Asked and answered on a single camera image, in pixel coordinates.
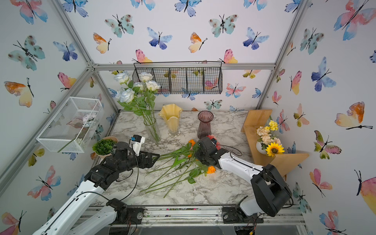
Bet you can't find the metal base rail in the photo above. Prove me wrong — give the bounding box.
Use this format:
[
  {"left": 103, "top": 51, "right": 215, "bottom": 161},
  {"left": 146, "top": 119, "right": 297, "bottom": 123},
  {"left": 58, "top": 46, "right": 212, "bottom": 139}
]
[{"left": 68, "top": 205, "right": 306, "bottom": 231}]

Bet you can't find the pink artificial rose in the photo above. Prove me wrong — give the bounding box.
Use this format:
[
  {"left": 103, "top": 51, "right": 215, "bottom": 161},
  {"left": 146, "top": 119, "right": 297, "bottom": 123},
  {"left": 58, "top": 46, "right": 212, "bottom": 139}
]
[{"left": 207, "top": 135, "right": 221, "bottom": 150}]

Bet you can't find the orange flower front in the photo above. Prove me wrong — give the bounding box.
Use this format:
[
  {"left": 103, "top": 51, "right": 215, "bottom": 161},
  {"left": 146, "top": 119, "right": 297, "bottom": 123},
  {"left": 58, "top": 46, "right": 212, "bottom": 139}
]
[{"left": 206, "top": 166, "right": 216, "bottom": 174}]

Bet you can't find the pile of green flower stems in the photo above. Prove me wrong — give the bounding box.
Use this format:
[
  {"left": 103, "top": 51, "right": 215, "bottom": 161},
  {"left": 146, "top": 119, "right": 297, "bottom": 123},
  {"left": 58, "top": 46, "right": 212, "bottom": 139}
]
[{"left": 141, "top": 141, "right": 216, "bottom": 198}]

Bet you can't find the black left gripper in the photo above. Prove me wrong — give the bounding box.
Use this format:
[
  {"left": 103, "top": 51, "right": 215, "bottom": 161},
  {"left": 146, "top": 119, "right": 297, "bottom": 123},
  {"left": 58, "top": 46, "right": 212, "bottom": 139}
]
[{"left": 117, "top": 149, "right": 160, "bottom": 174}]

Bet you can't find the purple ribbed glass vase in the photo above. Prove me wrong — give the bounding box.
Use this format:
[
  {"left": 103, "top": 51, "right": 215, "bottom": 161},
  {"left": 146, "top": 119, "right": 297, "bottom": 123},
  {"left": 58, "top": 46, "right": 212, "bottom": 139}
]
[{"left": 197, "top": 111, "right": 214, "bottom": 139}]

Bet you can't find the yellow ruffled vase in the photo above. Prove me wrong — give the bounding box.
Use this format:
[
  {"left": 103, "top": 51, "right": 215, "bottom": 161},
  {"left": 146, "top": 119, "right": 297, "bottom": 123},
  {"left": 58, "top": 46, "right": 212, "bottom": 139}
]
[{"left": 159, "top": 104, "right": 183, "bottom": 137}]

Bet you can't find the sunflower bouquet in white vase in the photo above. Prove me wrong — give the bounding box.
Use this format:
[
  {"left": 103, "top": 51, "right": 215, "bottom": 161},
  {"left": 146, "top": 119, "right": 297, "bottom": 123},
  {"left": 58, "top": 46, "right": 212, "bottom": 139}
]
[{"left": 256, "top": 120, "right": 285, "bottom": 157}]

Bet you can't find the wooden corner shelf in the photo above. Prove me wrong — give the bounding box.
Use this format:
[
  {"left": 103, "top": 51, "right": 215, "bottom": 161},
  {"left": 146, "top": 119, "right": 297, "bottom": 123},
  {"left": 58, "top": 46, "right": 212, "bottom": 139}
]
[{"left": 241, "top": 109, "right": 309, "bottom": 176}]

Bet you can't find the small orange marigold flower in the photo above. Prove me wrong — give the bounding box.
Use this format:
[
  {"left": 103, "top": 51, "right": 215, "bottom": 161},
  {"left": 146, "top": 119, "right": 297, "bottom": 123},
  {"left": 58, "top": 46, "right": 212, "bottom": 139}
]
[{"left": 189, "top": 140, "right": 196, "bottom": 147}]

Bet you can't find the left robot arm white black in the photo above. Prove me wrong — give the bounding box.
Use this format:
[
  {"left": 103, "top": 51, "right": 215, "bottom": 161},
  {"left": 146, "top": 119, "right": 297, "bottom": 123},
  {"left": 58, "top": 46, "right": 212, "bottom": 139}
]
[{"left": 35, "top": 142, "right": 160, "bottom": 235}]

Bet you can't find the black wire wall basket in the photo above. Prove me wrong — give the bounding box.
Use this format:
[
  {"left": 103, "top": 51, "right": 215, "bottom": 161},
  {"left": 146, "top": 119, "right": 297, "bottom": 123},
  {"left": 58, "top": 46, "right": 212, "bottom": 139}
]
[{"left": 133, "top": 60, "right": 223, "bottom": 95}]

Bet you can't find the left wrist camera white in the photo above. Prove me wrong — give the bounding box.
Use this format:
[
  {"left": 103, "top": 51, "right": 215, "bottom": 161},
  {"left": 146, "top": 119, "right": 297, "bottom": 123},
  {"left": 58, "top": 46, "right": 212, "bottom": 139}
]
[{"left": 130, "top": 135, "right": 146, "bottom": 156}]

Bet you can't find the potted green succulent plant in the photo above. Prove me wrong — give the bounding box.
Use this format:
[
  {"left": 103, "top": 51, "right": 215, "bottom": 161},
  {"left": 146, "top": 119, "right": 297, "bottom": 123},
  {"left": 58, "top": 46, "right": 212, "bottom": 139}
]
[{"left": 92, "top": 136, "right": 118, "bottom": 159}]

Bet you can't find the white mesh wall basket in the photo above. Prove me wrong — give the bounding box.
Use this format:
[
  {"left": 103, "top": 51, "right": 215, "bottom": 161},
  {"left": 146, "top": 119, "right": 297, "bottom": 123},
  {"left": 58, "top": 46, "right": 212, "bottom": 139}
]
[{"left": 36, "top": 97, "right": 104, "bottom": 153}]

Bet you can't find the clear glass vase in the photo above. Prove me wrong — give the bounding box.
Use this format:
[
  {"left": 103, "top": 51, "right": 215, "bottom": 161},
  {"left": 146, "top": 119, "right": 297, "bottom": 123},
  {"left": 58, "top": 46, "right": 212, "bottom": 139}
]
[{"left": 144, "top": 117, "right": 161, "bottom": 144}]

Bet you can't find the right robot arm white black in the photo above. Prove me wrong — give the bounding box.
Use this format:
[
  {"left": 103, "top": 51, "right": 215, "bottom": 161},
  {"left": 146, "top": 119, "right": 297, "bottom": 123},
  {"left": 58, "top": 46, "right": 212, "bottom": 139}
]
[{"left": 193, "top": 137, "right": 292, "bottom": 223}]

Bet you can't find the white rose stem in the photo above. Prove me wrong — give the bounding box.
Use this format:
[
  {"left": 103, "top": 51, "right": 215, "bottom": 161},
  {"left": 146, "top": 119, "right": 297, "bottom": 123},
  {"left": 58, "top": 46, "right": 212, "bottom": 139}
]
[
  {"left": 146, "top": 80, "right": 161, "bottom": 92},
  {"left": 139, "top": 72, "right": 153, "bottom": 83},
  {"left": 133, "top": 82, "right": 146, "bottom": 91},
  {"left": 115, "top": 88, "right": 135, "bottom": 104},
  {"left": 114, "top": 71, "right": 132, "bottom": 85}
]

